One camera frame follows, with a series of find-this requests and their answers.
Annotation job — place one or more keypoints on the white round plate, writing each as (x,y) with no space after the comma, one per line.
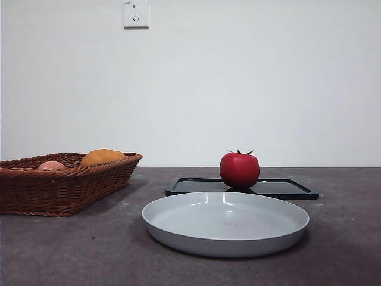
(226,223)

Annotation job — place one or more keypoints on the black rectangular tray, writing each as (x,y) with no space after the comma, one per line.
(282,189)

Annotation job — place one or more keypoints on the pale pink egg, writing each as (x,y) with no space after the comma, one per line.
(52,165)

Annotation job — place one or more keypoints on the white wall socket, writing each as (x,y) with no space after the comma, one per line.
(136,13)

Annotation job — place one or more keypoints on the red tomato with green stem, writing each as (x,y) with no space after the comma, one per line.
(239,169)

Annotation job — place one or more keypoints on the brown wicker basket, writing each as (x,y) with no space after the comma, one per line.
(59,190)

